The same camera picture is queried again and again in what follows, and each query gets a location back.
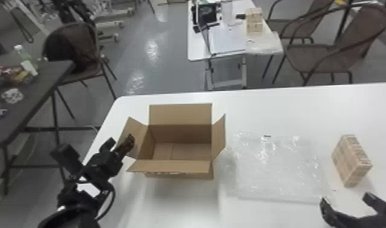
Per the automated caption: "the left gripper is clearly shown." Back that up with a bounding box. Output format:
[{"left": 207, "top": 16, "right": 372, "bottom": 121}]
[{"left": 83, "top": 133, "right": 136, "bottom": 189}]

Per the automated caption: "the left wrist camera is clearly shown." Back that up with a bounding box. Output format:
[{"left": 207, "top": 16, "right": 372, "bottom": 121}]
[{"left": 49, "top": 143, "right": 84, "bottom": 176}]

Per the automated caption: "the brown chair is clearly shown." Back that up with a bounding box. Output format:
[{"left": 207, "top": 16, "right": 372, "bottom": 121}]
[
  {"left": 271, "top": 3, "right": 386, "bottom": 87},
  {"left": 41, "top": 21, "right": 118, "bottom": 121},
  {"left": 262, "top": 0, "right": 336, "bottom": 80}
]

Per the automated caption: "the beige wooden block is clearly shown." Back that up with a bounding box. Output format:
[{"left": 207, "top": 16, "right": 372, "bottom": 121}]
[
  {"left": 245, "top": 7, "right": 265, "bottom": 35},
  {"left": 331, "top": 133, "right": 373, "bottom": 188}
]

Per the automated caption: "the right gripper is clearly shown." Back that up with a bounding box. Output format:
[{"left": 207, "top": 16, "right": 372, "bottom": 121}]
[{"left": 319, "top": 191, "right": 386, "bottom": 228}]

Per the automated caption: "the clear bubble wrap sheet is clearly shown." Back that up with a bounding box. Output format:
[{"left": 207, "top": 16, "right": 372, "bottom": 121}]
[{"left": 224, "top": 131, "right": 325, "bottom": 204}]

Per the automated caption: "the black cable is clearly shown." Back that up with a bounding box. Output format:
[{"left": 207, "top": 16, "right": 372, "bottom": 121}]
[{"left": 95, "top": 183, "right": 117, "bottom": 221}]

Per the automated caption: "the black device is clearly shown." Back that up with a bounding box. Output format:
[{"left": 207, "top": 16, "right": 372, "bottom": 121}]
[{"left": 191, "top": 1, "right": 222, "bottom": 33}]

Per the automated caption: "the dark side table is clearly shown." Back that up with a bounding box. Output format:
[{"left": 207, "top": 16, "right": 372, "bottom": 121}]
[{"left": 0, "top": 59, "right": 102, "bottom": 196}]

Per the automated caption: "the clear bottle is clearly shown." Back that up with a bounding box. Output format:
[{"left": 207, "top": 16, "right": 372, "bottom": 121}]
[{"left": 13, "top": 44, "right": 39, "bottom": 76}]

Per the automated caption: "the white side table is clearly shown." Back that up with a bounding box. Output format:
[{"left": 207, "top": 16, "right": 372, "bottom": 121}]
[{"left": 186, "top": 0, "right": 284, "bottom": 92}]

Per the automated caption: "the cardboard box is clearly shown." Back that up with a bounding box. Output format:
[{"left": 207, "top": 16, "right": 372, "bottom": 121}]
[{"left": 116, "top": 102, "right": 228, "bottom": 180}]

